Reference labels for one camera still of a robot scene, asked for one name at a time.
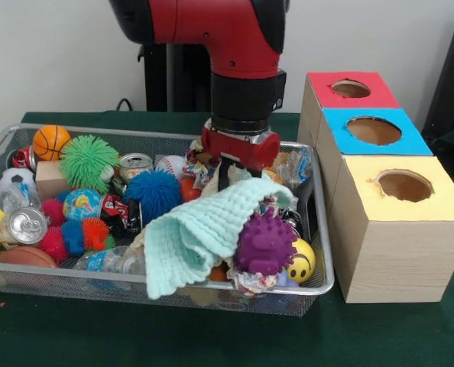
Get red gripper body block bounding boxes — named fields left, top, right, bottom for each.
left=201, top=118, right=281, bottom=179

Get blue globe ball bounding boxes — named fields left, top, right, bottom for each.
left=63, top=188, right=104, bottom=222

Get silver mesh bin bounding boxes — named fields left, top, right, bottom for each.
left=0, top=122, right=336, bottom=318

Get red drink can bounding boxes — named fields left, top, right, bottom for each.
left=11, top=146, right=39, bottom=171

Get silver drink can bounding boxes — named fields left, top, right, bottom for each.
left=118, top=152, right=154, bottom=183

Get brown football toy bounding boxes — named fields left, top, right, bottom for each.
left=0, top=245, right=58, bottom=268

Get black white soccer ball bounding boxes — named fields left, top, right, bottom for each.
left=0, top=167, right=37, bottom=192

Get wooden three-hole box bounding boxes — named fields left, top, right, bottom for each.
left=297, top=70, right=454, bottom=305

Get crushed clear plastic bottle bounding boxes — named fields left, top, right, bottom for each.
left=0, top=182, right=41, bottom=213
left=73, top=245, right=146, bottom=274

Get small red ball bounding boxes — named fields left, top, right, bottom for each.
left=180, top=177, right=202, bottom=203

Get multicolour spiky caterpillar toy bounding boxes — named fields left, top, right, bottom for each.
left=37, top=198, right=115, bottom=265

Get crumpled printed snack wrapper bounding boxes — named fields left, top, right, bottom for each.
left=226, top=267, right=277, bottom=295

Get dark green tablecloth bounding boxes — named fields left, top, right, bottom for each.
left=0, top=110, right=454, bottom=367

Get crushed red black can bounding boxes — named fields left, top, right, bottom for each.
left=100, top=193, right=143, bottom=236

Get purple spiky ball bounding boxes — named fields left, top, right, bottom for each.
left=234, top=212, right=299, bottom=275

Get white baseball toy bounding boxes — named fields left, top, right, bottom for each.
left=156, top=154, right=186, bottom=180

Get colourful dotted crumpled wrapper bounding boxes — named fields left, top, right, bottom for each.
left=183, top=139, right=220, bottom=189

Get silver pull-tab can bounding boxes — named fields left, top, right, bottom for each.
left=5, top=206, right=49, bottom=245

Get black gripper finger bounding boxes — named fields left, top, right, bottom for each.
left=218, top=155, right=232, bottom=192

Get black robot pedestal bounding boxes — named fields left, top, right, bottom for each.
left=137, top=41, right=213, bottom=113

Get blue spiky ball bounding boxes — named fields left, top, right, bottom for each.
left=122, top=170, right=183, bottom=226

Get orange basketball toy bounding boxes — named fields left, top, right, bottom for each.
left=32, top=125, right=73, bottom=161

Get yellow smiley ball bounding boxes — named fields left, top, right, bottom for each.
left=287, top=239, right=316, bottom=287

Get mint waffle cloth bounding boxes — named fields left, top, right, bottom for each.
left=144, top=177, right=295, bottom=300

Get plain wooden block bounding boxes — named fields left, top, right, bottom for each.
left=34, top=160, right=71, bottom=200

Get black stand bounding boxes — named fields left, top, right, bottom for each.
left=421, top=6, right=454, bottom=177

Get green spiky ball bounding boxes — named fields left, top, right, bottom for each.
left=60, top=134, right=121, bottom=194

